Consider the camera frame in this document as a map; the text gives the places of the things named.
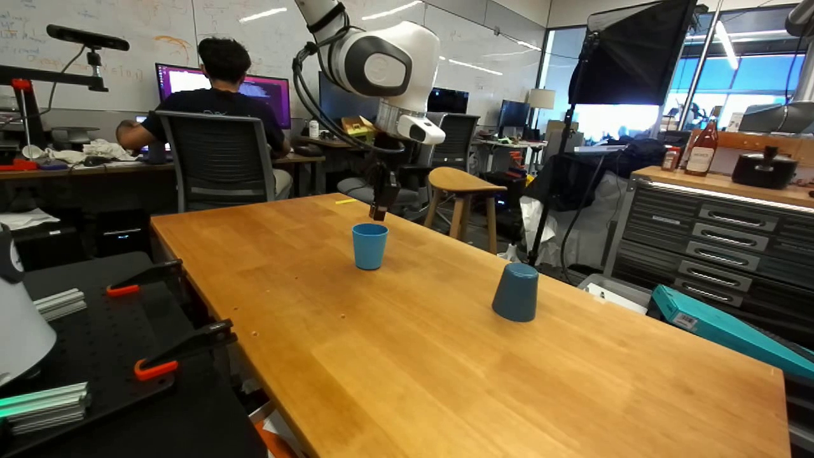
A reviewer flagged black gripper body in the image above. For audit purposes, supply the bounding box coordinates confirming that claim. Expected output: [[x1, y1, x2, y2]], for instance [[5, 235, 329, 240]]
[[369, 162, 399, 222]]

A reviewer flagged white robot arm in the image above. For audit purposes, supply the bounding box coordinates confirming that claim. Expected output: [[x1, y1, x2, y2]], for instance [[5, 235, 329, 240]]
[[292, 0, 446, 222]]

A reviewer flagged upright blue cup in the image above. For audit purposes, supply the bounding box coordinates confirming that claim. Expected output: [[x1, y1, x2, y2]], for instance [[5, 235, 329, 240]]
[[351, 223, 388, 269]]

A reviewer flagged overturned dark blue cup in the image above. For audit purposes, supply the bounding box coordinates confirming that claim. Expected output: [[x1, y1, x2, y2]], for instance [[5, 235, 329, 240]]
[[492, 261, 539, 322]]

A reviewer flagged round wooden stool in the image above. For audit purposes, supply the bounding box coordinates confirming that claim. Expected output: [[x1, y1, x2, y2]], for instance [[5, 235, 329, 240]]
[[426, 165, 505, 253]]

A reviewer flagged black office chair background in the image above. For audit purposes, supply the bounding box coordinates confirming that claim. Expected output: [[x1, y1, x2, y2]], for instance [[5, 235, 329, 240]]
[[434, 113, 478, 169]]

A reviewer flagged grey mesh office chair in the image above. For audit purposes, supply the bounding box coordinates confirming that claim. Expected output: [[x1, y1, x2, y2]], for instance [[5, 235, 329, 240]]
[[159, 110, 277, 211]]

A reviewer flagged seated person in black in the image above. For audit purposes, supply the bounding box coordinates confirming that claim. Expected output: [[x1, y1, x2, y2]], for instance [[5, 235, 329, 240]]
[[114, 38, 292, 198]]

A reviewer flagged purple computer monitor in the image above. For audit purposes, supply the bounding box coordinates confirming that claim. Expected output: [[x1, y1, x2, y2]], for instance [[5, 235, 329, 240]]
[[156, 63, 292, 129]]

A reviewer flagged black softbox light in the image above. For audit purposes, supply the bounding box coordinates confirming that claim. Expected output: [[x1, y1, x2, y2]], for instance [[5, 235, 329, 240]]
[[567, 0, 698, 105]]

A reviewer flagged black side table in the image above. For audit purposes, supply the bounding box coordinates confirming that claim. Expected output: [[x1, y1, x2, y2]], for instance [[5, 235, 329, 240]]
[[4, 253, 264, 458]]

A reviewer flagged teal plastic case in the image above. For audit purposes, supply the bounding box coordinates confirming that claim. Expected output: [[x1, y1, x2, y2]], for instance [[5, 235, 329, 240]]
[[651, 286, 814, 380]]

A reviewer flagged grey drawer cabinet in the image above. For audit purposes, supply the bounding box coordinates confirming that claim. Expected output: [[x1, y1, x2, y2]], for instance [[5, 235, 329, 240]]
[[608, 165, 814, 345]]

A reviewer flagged white lamp shade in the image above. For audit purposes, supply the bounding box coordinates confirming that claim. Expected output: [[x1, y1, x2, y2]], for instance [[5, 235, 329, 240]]
[[0, 282, 57, 386]]

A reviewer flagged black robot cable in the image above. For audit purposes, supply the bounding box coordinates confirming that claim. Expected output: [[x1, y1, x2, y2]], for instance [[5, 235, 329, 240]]
[[291, 40, 407, 157]]

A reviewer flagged orange handled clamp rear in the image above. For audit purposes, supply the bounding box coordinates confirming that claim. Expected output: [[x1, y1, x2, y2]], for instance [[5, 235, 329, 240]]
[[105, 261, 181, 298]]

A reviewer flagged orange handled clamp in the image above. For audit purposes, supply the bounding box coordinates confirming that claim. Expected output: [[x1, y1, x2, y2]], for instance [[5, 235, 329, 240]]
[[132, 321, 236, 384], [105, 261, 181, 298]]

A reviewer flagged orange handled clamp front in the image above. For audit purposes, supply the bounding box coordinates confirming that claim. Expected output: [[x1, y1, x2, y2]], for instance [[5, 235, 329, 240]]
[[132, 321, 236, 384]]

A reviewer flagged black camera on boom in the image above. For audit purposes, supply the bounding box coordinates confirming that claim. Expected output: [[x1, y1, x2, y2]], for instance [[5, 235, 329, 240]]
[[47, 24, 130, 50]]

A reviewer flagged aluminium rail stack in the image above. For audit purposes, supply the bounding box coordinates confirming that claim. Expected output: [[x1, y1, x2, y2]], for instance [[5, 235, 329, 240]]
[[0, 381, 90, 436]]

